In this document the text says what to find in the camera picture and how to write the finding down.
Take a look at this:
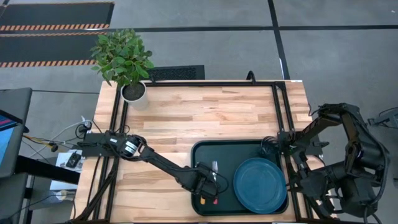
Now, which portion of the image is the blue-grey patterned cup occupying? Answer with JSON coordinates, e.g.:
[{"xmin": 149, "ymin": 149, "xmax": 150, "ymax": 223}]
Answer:
[{"xmin": 260, "ymin": 135, "xmax": 282, "ymax": 157}]

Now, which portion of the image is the green leafy plant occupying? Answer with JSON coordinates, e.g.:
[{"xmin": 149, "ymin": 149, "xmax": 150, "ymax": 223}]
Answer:
[{"xmin": 90, "ymin": 28, "xmax": 155, "ymax": 87}]

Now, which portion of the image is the blue round plate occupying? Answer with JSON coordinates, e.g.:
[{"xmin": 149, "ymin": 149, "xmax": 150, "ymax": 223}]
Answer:
[{"xmin": 233, "ymin": 157, "xmax": 288, "ymax": 215}]

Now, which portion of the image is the white cable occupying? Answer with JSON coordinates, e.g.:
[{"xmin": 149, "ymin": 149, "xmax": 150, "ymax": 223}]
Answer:
[{"xmin": 29, "ymin": 119, "xmax": 94, "ymax": 158}]

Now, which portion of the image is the grey stand base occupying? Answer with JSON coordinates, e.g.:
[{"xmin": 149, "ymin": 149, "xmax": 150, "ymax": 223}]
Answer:
[{"xmin": 368, "ymin": 107, "xmax": 398, "ymax": 129}]

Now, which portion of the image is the black handheld device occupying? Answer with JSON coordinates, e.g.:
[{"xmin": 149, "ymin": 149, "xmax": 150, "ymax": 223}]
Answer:
[{"xmin": 65, "ymin": 151, "xmax": 82, "ymax": 169}]

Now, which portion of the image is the grey laptop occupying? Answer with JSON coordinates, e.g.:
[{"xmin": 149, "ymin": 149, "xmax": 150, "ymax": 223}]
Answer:
[{"xmin": 0, "ymin": 87, "xmax": 33, "ymax": 179}]

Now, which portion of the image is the black ribbed floor mat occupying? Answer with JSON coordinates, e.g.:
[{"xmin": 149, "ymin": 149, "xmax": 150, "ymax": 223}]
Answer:
[{"xmin": 146, "ymin": 64, "xmax": 206, "ymax": 81}]

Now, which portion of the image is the black orange-striped floor mat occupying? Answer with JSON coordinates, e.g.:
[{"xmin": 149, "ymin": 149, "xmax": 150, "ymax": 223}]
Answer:
[
  {"xmin": 0, "ymin": 32, "xmax": 108, "ymax": 68},
  {"xmin": 0, "ymin": 1, "xmax": 115, "ymax": 32}
]

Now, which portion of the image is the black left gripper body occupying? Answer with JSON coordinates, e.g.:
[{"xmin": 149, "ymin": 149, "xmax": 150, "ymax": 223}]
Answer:
[{"xmin": 183, "ymin": 163, "xmax": 220, "ymax": 195}]

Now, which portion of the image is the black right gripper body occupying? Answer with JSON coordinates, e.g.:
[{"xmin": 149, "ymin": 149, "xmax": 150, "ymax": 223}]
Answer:
[{"xmin": 297, "ymin": 169, "xmax": 338, "ymax": 202}]

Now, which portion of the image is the black side desk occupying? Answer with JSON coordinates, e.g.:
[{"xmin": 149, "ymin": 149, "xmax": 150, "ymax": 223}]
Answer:
[{"xmin": 14, "ymin": 155, "xmax": 81, "ymax": 185}]

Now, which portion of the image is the white paper sheet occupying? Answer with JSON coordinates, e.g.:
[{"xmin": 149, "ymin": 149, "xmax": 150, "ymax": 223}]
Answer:
[{"xmin": 49, "ymin": 149, "xmax": 85, "ymax": 191}]

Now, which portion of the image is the black metal table frame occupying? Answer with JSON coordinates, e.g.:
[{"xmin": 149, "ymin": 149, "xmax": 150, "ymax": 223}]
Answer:
[{"xmin": 73, "ymin": 80, "xmax": 315, "ymax": 223}]

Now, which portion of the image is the dark green plastic tray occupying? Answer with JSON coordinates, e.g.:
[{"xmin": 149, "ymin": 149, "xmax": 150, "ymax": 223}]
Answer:
[{"xmin": 190, "ymin": 139, "xmax": 289, "ymax": 217}]

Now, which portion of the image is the fork with red handle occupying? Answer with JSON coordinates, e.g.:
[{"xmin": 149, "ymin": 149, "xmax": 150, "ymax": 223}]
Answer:
[{"xmin": 211, "ymin": 160, "xmax": 220, "ymax": 205}]

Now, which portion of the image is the white plant pot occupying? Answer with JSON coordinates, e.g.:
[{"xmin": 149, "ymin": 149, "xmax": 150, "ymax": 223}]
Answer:
[{"xmin": 120, "ymin": 81, "xmax": 149, "ymax": 111}]

